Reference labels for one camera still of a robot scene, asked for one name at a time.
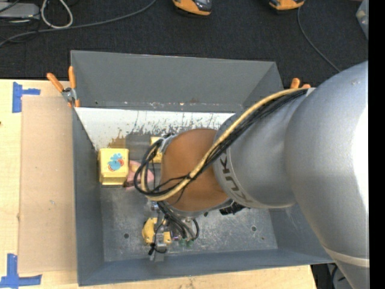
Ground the yellow box with blue print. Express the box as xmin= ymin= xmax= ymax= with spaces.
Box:
xmin=97 ymin=148 xmax=131 ymax=187

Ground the yellow toy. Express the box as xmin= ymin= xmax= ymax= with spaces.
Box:
xmin=141 ymin=217 xmax=173 ymax=247

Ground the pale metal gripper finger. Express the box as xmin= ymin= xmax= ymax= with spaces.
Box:
xmin=149 ymin=232 xmax=173 ymax=263

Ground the brown cardboard board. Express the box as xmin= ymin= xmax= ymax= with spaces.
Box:
xmin=17 ymin=96 xmax=79 ymax=276

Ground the grey metal bin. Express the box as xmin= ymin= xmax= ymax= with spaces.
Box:
xmin=69 ymin=49 xmax=335 ymax=287

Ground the small yellow block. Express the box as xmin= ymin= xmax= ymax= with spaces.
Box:
xmin=149 ymin=136 xmax=165 ymax=164

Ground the pink soft toy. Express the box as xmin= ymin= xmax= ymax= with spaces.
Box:
xmin=124 ymin=160 xmax=157 ymax=190

